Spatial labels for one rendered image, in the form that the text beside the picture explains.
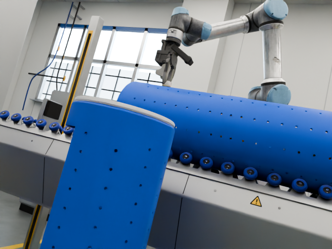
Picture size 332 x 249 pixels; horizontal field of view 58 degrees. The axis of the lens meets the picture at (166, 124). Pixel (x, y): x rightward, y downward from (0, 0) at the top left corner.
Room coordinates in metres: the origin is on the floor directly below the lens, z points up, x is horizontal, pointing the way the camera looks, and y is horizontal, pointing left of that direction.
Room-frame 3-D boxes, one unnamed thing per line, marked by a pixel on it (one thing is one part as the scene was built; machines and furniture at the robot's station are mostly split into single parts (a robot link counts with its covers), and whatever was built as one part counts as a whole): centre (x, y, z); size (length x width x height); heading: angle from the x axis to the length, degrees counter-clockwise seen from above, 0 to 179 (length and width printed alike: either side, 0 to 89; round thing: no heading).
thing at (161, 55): (1.30, 0.07, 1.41); 0.09 x 0.08 x 0.12; 68
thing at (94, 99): (0.81, 0.11, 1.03); 0.28 x 0.28 x 0.01
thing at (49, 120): (1.42, 0.55, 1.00); 0.10 x 0.04 x 0.15; 159
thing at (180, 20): (1.29, 0.06, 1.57); 0.09 x 0.08 x 0.11; 103
